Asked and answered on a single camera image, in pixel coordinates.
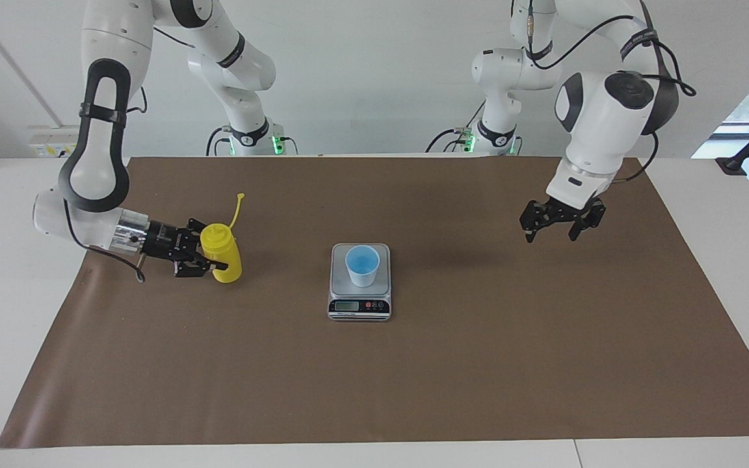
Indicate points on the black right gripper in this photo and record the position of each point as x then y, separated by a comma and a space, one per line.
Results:
166, 240

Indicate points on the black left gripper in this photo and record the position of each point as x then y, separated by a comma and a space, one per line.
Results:
563, 214

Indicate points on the yellow squeeze bottle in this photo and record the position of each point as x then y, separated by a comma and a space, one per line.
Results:
231, 252

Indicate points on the light blue plastic cup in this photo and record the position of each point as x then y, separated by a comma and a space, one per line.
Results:
363, 276

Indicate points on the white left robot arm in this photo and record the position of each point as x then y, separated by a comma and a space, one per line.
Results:
599, 123

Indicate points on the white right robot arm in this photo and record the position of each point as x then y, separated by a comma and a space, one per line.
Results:
95, 162

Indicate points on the silver digital kitchen scale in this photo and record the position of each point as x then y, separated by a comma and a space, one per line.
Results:
381, 289

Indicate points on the brown paper table mat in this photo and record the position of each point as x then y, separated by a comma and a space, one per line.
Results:
478, 364

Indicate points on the white wall socket box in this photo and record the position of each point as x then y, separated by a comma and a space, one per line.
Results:
46, 143

